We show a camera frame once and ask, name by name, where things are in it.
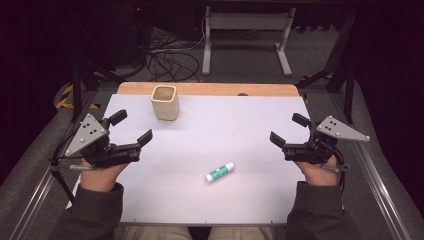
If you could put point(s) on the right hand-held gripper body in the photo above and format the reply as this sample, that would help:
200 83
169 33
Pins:
335 130

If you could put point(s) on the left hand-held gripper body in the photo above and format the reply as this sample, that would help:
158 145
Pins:
87 133

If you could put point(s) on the person's right leg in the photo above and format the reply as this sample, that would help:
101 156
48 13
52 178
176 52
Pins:
241 234

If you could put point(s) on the beige square cup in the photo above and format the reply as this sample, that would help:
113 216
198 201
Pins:
165 105

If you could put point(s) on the person's leg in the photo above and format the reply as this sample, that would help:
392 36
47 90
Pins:
241 234
156 233

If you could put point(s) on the aluminium rail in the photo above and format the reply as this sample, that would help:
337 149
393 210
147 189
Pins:
31 206
380 190

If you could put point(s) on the person's left leg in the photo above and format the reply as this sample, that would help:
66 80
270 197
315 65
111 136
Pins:
156 233

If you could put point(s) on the person's right hand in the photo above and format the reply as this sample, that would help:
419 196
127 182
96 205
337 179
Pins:
320 174

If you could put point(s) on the black tripod stand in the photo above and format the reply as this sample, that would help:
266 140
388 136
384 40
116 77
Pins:
340 73
83 76

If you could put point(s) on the green and white glue stick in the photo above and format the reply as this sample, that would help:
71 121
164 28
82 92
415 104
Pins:
219 172

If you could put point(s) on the yellow and black hazard tape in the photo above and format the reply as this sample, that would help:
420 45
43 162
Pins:
68 96

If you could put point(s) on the white table mat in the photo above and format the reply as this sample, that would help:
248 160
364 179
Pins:
206 143

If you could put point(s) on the grey metal stand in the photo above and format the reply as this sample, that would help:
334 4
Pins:
246 21

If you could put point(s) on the person's left hand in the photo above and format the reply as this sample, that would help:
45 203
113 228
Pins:
98 178

